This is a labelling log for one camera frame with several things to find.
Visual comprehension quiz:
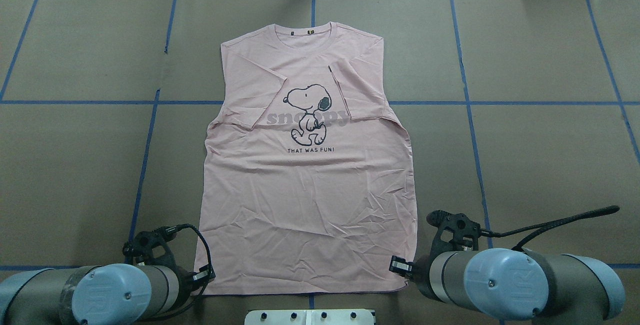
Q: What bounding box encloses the pink Snoopy t-shirt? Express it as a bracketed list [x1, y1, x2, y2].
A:
[194, 22, 418, 296]

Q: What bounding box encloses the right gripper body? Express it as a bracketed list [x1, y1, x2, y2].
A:
[389, 255, 432, 286]

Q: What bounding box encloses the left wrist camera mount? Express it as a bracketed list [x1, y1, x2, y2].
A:
[122, 225, 178, 270]

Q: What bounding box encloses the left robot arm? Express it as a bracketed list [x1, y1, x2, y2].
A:
[1, 263, 216, 325]

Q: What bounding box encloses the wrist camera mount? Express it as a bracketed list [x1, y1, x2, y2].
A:
[122, 225, 178, 270]
[426, 209, 482, 259]

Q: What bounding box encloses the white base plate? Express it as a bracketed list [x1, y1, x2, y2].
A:
[244, 308, 378, 325]

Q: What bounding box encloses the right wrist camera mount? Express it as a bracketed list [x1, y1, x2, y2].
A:
[426, 209, 482, 259]

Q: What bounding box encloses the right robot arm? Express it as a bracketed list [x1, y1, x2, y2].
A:
[389, 248, 626, 325]

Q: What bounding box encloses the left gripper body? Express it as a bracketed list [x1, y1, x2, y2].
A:
[180, 264, 217, 296]

